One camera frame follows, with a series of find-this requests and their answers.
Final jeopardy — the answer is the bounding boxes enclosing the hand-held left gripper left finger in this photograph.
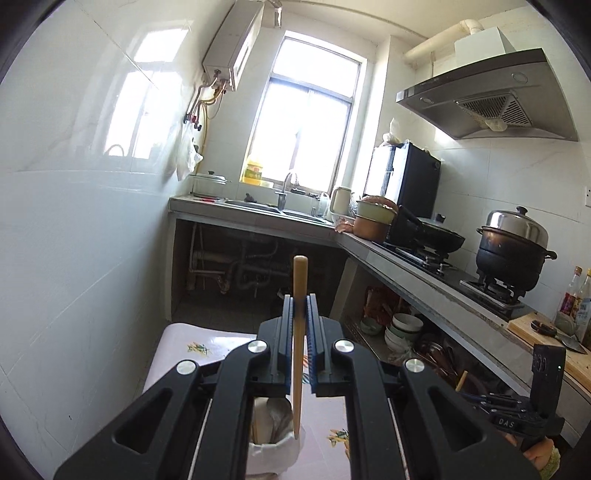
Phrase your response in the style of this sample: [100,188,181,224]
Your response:
[53,294,293,480]

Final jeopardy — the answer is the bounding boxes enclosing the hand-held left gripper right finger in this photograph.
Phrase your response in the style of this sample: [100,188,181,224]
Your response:
[306,294,542,480]

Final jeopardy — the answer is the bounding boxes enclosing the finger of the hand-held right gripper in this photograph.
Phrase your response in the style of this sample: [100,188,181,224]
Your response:
[475,402,532,419]
[457,391,533,408]

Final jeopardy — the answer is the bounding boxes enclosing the printed metal utensil holder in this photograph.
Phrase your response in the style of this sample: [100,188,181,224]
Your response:
[247,396,305,477]

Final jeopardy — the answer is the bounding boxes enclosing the person's right hand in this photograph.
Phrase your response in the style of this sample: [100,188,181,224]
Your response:
[520,436,556,472]

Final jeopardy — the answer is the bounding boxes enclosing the kitchen cleaver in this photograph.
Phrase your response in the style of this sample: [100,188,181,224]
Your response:
[531,319,590,354]

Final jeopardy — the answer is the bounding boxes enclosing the wooden cutting board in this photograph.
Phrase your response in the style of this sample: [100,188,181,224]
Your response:
[507,311,591,389]

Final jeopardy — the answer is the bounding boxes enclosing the red plastic bag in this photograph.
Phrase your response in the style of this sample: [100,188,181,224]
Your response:
[365,286,399,326]

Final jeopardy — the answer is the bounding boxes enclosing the copper coloured pans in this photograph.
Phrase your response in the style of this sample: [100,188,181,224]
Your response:
[413,336,465,386]

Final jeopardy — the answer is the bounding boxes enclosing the drain pipes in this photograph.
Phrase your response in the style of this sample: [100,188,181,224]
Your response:
[188,222,280,297]

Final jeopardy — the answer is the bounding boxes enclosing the clear sauce bottle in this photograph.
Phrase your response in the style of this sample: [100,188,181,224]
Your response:
[576,268,591,334]

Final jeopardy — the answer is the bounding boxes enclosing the stack of white bowls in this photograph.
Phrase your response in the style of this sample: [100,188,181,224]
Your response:
[385,313,424,357]

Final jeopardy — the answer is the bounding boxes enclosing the red label sauce bottle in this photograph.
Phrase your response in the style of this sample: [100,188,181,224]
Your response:
[558,266,583,325]

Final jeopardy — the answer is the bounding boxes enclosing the pink printed table cover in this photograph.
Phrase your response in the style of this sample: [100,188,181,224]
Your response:
[145,322,352,480]

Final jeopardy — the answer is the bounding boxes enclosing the concrete kitchen counter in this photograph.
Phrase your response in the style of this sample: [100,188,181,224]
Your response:
[168,194,591,444]

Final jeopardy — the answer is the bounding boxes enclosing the orange stacked pots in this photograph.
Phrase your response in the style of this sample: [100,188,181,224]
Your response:
[352,196,399,243]

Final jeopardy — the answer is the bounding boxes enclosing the steel sink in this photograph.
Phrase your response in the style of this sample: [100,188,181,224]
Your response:
[225,198,326,224]

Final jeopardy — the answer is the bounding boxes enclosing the cream electric kettle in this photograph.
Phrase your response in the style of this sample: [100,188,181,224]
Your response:
[329,186,355,223]

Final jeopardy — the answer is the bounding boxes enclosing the black steamer pot steel lid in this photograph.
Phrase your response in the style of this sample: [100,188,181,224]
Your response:
[475,206,558,292]

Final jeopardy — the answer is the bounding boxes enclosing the black gas stove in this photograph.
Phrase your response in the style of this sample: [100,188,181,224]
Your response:
[392,244,526,320]

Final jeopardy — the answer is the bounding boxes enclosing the steel faucet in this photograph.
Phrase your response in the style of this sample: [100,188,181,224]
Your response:
[276,169,302,209]

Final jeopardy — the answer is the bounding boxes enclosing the black wok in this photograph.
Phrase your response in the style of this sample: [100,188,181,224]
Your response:
[387,205,466,254]

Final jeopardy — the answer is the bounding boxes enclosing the steel pot with lid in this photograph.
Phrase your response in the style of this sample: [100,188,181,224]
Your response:
[188,170,230,198]

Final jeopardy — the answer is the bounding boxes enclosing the black cabinet appliance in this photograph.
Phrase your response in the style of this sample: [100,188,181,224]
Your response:
[364,141,442,221]

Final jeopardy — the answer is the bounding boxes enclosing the hanging white plastic bag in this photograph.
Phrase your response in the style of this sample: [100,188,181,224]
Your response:
[176,124,204,182]

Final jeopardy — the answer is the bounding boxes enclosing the kitchen window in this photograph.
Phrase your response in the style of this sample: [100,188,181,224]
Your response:
[239,30,380,195]

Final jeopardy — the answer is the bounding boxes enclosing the steel range hood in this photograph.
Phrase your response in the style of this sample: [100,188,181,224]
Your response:
[396,48,580,142]

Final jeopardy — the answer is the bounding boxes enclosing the white gas water heater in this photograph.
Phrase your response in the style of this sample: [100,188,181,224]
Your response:
[202,0,265,92]

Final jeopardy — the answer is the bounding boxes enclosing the white exhaust duct pipe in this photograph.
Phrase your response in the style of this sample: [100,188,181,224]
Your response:
[404,18,485,66]

